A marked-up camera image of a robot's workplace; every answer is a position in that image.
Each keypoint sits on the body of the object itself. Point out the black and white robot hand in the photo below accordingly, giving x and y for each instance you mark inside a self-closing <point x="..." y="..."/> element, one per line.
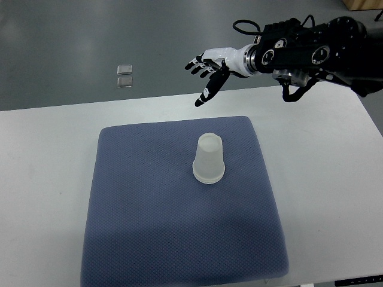
<point x="218" y="64"/>

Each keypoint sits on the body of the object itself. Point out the wooden furniture corner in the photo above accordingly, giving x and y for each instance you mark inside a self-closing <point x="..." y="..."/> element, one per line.
<point x="362" y="5"/>

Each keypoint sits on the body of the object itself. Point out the blue-grey mesh mat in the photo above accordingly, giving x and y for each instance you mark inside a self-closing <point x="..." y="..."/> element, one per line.
<point x="150" y="222"/>

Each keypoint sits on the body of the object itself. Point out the white paper cup on mat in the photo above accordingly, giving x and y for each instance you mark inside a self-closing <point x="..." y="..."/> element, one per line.
<point x="208" y="172"/>

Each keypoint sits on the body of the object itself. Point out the upper metal floor plate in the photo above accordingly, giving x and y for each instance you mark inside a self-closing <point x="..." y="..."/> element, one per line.
<point x="124" y="69"/>

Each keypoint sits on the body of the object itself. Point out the black tripod foot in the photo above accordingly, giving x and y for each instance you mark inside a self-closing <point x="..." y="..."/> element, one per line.
<point x="376" y="19"/>

